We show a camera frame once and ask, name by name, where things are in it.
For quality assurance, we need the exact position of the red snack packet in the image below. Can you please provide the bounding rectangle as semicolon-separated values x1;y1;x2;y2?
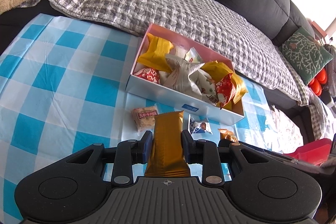
216;73;236;109
134;68;160;84

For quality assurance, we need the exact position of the grey checkered sofa blanket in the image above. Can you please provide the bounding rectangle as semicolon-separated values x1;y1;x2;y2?
22;0;335;139

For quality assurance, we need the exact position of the brown biscuit packet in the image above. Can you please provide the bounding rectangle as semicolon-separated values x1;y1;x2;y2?
131;106;159;132

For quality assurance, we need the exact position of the small blue white candy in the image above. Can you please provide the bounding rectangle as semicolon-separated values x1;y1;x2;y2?
188;115;213;135

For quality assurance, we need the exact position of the red plastic stool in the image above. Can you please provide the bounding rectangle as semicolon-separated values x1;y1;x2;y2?
285;138;332;165

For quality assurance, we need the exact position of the green patterned cushion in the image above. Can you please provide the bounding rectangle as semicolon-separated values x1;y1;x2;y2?
280;27;333;85

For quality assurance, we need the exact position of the white triangular snack bag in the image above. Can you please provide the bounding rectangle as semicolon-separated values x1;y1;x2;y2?
163;54;204;100

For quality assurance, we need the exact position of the white green snack bag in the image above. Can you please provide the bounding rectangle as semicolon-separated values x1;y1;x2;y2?
194;69;219;105

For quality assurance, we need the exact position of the small yellow snack packet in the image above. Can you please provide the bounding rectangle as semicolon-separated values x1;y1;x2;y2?
201;61;248;109

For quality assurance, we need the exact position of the blue checkered tablecloth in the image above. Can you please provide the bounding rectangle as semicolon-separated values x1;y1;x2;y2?
1;14;303;223

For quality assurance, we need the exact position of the gold bar snack packet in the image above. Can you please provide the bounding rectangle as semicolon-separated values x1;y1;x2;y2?
145;111;190;177

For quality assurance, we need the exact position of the orange cookie packet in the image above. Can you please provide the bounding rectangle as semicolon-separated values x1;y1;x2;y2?
218;128;238;143

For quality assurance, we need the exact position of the large yellow snack bag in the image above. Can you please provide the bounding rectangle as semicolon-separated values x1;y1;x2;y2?
137;34;174;73

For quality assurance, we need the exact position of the orange red object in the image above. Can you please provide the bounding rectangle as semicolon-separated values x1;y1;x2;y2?
308;68;327;97

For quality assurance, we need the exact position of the pink and white snack box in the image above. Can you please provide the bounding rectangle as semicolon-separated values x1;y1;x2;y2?
125;24;244;126

